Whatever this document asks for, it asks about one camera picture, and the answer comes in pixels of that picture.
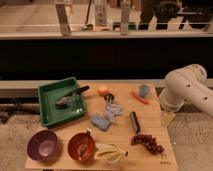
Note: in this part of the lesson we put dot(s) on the translucent suction gripper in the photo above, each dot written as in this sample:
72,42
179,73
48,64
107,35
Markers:
166,118

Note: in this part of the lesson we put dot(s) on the orange apple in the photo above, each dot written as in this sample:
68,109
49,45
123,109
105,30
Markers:
102,91

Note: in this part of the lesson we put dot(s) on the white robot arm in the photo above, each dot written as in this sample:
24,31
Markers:
185,85

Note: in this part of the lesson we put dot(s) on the red bowl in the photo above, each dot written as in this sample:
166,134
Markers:
81,147

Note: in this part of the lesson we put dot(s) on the purple bowl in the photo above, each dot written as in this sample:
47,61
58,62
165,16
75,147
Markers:
43,145

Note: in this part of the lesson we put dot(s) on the bunch of dark grapes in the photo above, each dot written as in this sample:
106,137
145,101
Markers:
149,142

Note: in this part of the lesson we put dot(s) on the black brush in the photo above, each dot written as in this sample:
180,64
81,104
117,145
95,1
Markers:
134,122

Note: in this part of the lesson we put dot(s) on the blue cup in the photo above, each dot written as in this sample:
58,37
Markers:
144,90

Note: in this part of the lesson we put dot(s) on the orange carrot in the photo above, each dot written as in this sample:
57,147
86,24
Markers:
142,100

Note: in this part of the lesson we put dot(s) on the wooden board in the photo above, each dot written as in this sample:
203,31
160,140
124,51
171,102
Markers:
120,133

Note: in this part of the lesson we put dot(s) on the light blue cloth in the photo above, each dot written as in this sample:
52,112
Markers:
112,110

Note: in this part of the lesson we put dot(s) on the small black round object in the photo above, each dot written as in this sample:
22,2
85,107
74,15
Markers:
109,97

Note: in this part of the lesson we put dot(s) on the blue sponge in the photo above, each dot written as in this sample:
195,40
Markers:
101,122

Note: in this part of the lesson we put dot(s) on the banana peel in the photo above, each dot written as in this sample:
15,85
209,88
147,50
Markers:
109,152

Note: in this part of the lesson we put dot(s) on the green plastic tray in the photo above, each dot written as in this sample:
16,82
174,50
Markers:
50,115

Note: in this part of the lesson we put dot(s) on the black handled spatula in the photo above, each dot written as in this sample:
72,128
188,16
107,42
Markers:
62,102

